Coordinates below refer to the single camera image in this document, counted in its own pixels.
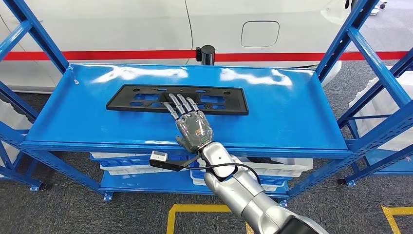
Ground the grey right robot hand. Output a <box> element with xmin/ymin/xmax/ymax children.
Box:
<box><xmin>163</xmin><ymin>93</ymin><xmax>215</xmax><ymax>154</ymax></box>

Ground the black plastic panel part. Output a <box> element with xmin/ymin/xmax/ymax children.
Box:
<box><xmin>106</xmin><ymin>84</ymin><xmax>249</xmax><ymax>116</ymax></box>

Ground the black curved plastic part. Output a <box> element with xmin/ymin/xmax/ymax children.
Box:
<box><xmin>248</xmin><ymin>156</ymin><xmax>275</xmax><ymax>165</ymax></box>

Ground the yellow floor tape rectangle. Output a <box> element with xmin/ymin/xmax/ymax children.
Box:
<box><xmin>166</xmin><ymin>204</ymin><xmax>256</xmax><ymax>234</ymax></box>
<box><xmin>381</xmin><ymin>205</ymin><xmax>413</xmax><ymax>234</ymax></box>

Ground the white car with red stripe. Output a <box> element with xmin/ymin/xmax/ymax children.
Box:
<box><xmin>0</xmin><ymin>0</ymin><xmax>413</xmax><ymax>94</ymax></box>

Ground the white swivel chair base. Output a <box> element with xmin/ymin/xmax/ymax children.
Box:
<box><xmin>369</xmin><ymin>0</ymin><xmax>388</xmax><ymax>16</ymax></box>

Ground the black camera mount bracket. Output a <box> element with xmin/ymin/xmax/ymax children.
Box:
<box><xmin>149</xmin><ymin>154</ymin><xmax>202</xmax><ymax>173</ymax></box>

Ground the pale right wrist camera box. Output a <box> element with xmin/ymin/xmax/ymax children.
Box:
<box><xmin>150</xmin><ymin>150</ymin><xmax>169</xmax><ymax>163</ymax></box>

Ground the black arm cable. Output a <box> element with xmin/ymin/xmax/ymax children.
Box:
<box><xmin>190</xmin><ymin>162</ymin><xmax>263</xmax><ymax>186</ymax></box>

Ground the black topped stanchion post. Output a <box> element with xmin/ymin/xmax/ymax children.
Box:
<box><xmin>195</xmin><ymin>44</ymin><xmax>216</xmax><ymax>66</ymax></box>

